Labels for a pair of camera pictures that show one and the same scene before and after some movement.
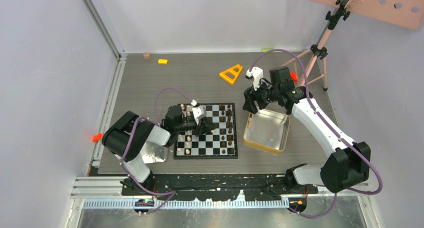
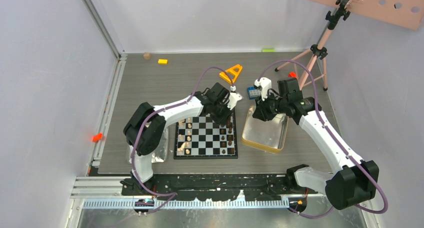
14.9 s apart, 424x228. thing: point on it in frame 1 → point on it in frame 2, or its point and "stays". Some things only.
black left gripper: x=203 y=126 → x=222 y=121
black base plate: x=199 y=187 stays
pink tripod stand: x=316 y=70 stays
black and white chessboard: x=221 y=143 stays
